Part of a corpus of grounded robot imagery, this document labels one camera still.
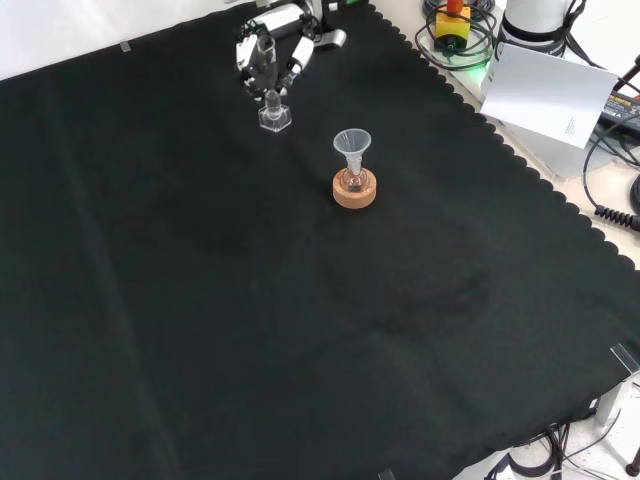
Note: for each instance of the clear graduated cylinder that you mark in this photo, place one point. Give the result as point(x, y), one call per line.
point(274, 117)

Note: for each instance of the grey box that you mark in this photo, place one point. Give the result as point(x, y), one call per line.
point(555, 152)

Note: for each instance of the clear plastic funnel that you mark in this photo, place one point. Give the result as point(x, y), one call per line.
point(351, 142)

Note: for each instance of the yellow stop button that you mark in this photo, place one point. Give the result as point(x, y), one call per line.
point(452, 27)

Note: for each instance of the black power adapter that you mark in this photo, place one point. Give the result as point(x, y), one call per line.
point(622, 111)

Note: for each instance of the black cloth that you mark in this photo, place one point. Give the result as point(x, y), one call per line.
point(250, 300)

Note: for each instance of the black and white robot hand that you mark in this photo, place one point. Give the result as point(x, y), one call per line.
point(260, 60)

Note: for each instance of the clear tape piece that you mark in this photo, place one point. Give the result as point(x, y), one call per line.
point(626, 357)
point(126, 47)
point(386, 474)

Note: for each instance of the clear round-bottom flask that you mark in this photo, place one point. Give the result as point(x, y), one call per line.
point(355, 181)

